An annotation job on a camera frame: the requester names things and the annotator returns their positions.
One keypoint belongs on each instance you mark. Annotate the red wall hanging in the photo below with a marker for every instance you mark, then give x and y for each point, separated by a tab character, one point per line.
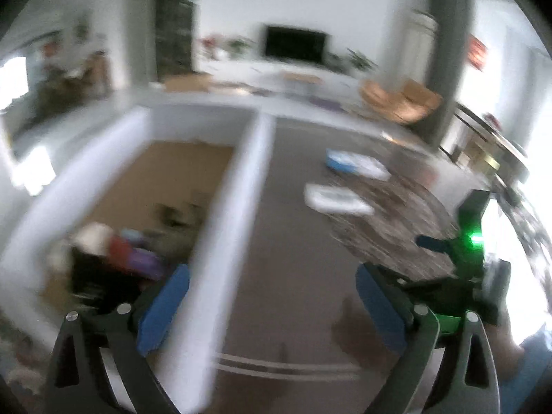
477	53

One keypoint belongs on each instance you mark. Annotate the white tv cabinet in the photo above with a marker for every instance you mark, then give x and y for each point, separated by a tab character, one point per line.
267	76

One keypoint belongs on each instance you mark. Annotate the black television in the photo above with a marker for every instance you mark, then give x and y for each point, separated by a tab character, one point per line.
289	43

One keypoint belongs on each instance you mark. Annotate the green potted plant left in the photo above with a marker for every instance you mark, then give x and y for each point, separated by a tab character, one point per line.
238	47

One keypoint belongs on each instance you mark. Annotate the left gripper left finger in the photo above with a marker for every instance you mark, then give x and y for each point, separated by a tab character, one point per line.
78	381

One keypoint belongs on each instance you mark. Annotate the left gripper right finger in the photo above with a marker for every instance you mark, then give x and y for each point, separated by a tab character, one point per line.
466	381

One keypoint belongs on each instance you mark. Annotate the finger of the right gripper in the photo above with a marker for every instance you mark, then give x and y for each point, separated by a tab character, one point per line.
433	244

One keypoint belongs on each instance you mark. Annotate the green potted plant right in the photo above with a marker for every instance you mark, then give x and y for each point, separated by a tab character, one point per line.
360	62

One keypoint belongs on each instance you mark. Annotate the blue white box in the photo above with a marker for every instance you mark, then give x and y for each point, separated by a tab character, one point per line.
356	164

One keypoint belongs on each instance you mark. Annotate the orange lounge chair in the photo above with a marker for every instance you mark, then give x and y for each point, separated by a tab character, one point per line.
412	103

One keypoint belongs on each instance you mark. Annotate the white lotion bottle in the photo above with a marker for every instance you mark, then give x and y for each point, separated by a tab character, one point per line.
334	200

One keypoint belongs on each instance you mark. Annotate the red snack packet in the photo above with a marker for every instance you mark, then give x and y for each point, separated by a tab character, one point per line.
119	252

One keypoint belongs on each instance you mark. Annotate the black fabric bundle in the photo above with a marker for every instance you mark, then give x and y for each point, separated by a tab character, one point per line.
98	285

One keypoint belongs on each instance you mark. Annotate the grey curtain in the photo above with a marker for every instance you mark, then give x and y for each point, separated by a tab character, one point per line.
455	19

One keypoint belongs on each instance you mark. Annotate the green potted plant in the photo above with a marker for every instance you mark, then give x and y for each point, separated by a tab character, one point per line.
238	47
360	62

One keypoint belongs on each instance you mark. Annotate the white knitted sock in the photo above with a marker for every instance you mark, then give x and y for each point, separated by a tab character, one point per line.
93	238

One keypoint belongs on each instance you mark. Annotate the wooden bench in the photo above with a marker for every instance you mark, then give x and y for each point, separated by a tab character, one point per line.
296	83

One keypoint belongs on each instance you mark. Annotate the dark glass cabinet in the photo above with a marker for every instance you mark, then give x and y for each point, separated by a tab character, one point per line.
173	36

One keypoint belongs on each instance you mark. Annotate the white standing air conditioner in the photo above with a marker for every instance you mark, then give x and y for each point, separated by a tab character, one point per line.
417	48

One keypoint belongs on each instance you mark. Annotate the white storage box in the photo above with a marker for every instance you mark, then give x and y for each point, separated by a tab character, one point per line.
211	154

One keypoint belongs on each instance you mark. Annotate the red flowers white vase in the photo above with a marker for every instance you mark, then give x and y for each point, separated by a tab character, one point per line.
213	47

